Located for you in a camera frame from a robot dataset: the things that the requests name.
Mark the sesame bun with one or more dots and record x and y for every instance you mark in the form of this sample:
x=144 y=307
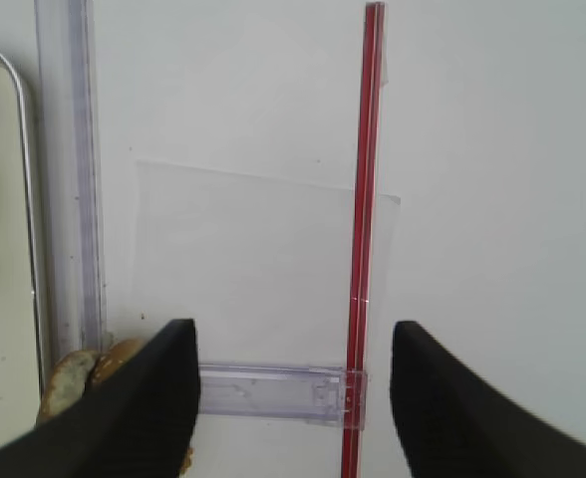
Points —
x=118 y=356
x=67 y=384

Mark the sesame bun back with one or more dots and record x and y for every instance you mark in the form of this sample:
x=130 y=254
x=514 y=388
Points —
x=118 y=356

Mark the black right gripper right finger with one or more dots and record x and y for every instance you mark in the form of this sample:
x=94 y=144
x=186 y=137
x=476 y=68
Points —
x=452 y=423

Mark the sesame bun front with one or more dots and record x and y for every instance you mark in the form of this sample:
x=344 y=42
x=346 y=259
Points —
x=67 y=384

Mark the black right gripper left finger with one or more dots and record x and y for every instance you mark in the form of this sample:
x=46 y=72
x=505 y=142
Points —
x=69 y=445

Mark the right long clear divider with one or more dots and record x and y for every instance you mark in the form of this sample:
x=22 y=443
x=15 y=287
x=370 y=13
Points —
x=64 y=39

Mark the right red strip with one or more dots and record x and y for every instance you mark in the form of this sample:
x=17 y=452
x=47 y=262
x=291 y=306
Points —
x=364 y=200

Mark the metal serving tray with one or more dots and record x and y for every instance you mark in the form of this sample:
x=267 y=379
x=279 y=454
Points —
x=25 y=356

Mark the right upper clear crossbar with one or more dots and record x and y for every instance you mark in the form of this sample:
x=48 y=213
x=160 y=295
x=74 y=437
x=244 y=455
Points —
x=330 y=396

